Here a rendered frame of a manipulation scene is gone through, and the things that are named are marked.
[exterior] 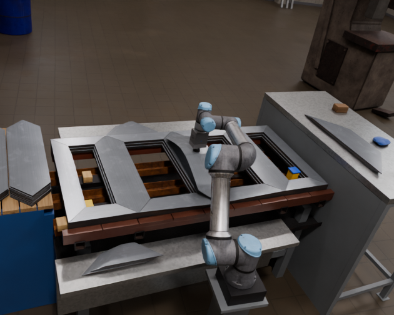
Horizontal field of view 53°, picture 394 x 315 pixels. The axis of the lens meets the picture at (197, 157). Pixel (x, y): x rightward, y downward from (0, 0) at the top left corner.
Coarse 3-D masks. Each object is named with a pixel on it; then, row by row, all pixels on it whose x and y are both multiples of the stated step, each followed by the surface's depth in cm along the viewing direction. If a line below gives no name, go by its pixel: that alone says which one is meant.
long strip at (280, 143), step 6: (264, 132) 290; (270, 132) 292; (270, 138) 285; (276, 138) 286; (276, 144) 278; (282, 144) 280; (282, 150) 273; (288, 150) 274; (288, 156) 267; (294, 156) 269; (294, 162) 262; (300, 162) 263; (300, 168) 257; (306, 168) 258; (306, 174) 252; (312, 174) 253; (318, 174) 254; (318, 180) 249; (324, 180) 250
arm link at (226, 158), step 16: (224, 144) 178; (208, 160) 176; (224, 160) 174; (240, 160) 175; (224, 176) 174; (224, 192) 174; (224, 208) 174; (224, 224) 174; (208, 240) 173; (224, 240) 171; (208, 256) 170; (224, 256) 171
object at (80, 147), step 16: (128, 144) 250; (144, 144) 255; (160, 144) 259; (272, 144) 281; (96, 160) 233; (176, 160) 241; (288, 160) 266; (192, 176) 230; (256, 176) 243; (304, 176) 253; (112, 192) 206; (192, 192) 221; (288, 192) 236; (64, 208) 193; (176, 208) 206; (192, 208) 210; (80, 224) 186; (96, 224) 190
